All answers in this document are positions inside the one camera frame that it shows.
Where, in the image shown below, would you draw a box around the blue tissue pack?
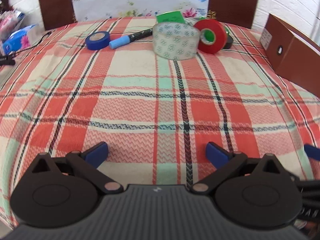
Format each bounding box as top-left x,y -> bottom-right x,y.
1,24 -> 38,55

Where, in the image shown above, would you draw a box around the floral printed plastic sheet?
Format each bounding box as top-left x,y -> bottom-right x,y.
68,0 -> 212,22

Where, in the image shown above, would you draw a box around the pink plastic packet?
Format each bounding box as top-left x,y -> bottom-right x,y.
0,8 -> 26,40

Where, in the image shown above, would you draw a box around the blue marker pen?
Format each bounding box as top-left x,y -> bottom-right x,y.
109,27 -> 153,49

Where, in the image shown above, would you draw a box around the red tape roll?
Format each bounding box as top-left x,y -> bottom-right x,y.
194,19 -> 228,54

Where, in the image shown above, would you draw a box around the clear patterned tape roll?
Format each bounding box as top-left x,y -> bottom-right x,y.
152,22 -> 201,60

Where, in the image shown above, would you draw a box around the black cable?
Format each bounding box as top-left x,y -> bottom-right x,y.
0,29 -> 53,56

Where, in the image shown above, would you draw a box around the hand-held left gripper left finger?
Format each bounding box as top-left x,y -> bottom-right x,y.
31,141 -> 124,194

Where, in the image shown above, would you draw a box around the plaid tablecloth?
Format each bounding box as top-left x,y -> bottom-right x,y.
0,16 -> 320,232

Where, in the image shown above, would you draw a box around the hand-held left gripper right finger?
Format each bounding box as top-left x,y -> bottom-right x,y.
192,142 -> 292,195

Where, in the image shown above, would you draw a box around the small black device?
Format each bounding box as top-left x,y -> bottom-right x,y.
0,56 -> 16,67

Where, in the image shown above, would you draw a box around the black tape roll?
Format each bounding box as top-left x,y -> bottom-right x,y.
221,34 -> 234,50

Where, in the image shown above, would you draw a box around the blue tape roll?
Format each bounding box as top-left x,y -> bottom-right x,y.
85,31 -> 111,50

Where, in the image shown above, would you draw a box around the brown cardboard box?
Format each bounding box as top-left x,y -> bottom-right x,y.
259,13 -> 320,94

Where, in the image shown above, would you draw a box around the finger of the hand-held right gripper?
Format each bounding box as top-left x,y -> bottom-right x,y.
304,144 -> 320,161

